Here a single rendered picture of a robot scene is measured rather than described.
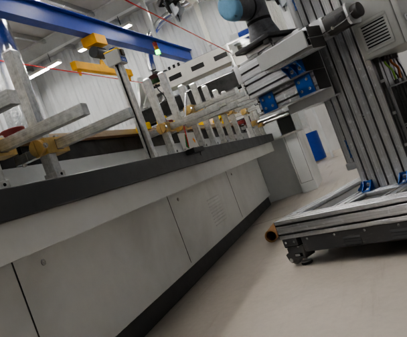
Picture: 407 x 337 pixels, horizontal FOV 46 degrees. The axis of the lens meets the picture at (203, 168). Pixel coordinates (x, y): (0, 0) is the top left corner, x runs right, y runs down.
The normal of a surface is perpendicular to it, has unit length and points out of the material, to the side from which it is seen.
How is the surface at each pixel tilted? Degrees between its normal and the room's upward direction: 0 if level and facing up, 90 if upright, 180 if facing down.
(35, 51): 90
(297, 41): 90
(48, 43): 90
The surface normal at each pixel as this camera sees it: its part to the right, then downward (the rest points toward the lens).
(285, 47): -0.73, 0.26
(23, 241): 0.89, -0.33
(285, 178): -0.30, 0.11
